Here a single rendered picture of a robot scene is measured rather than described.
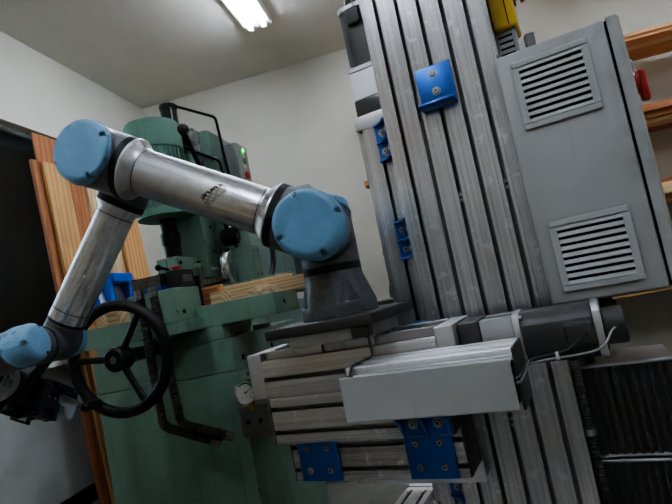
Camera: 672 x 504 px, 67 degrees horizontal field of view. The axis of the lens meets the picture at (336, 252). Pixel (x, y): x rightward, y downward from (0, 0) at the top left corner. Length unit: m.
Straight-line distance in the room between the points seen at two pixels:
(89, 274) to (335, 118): 3.13
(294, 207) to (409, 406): 0.35
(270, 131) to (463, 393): 3.58
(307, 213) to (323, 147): 3.21
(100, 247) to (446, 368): 0.73
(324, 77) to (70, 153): 3.33
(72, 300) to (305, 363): 0.49
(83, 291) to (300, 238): 0.52
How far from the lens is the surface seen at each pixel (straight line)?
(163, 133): 1.69
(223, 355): 1.44
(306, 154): 4.04
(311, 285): 0.97
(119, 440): 1.65
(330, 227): 0.82
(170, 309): 1.39
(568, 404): 1.07
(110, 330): 1.61
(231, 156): 1.94
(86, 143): 0.99
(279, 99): 4.23
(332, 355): 0.96
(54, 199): 3.26
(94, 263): 1.14
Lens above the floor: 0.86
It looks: 5 degrees up
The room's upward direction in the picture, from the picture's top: 11 degrees counter-clockwise
